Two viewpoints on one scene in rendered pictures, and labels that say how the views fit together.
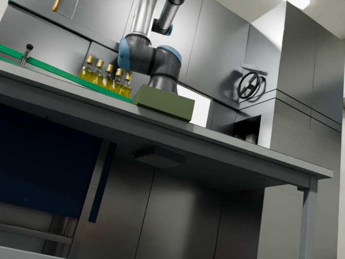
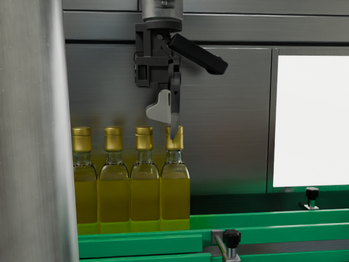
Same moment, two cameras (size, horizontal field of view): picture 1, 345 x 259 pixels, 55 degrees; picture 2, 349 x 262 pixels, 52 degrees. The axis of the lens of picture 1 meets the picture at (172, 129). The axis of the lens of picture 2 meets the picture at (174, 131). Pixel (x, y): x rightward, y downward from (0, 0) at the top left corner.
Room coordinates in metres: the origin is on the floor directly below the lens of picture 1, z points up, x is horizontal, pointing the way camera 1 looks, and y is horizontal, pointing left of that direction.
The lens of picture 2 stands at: (1.06, 0.06, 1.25)
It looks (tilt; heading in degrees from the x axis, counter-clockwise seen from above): 8 degrees down; 21
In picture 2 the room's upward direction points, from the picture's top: straight up
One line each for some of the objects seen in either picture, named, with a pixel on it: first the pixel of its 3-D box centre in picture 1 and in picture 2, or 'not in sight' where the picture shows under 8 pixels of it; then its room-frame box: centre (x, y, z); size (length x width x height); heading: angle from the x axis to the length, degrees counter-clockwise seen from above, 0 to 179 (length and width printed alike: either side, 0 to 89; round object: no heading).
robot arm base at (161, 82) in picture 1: (161, 90); not in sight; (1.23, 0.08, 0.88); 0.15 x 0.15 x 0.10
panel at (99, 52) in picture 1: (151, 96); (258, 122); (1.92, 0.18, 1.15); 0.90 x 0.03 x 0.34; 117
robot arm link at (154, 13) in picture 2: not in sight; (162, 11); (1.69, 0.33, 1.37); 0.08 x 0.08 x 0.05
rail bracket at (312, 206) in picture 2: not in sight; (306, 213); (1.91, 0.06, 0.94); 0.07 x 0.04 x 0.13; 27
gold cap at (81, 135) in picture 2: (99, 64); (82, 139); (1.62, 0.46, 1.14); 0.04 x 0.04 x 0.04
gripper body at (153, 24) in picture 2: not in sight; (159, 56); (1.69, 0.33, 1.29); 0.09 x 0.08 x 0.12; 117
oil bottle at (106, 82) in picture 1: (101, 93); (115, 214); (1.65, 0.41, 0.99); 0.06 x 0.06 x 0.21; 27
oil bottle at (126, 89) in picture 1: (121, 101); (174, 213); (1.70, 0.31, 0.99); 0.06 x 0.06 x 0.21; 27
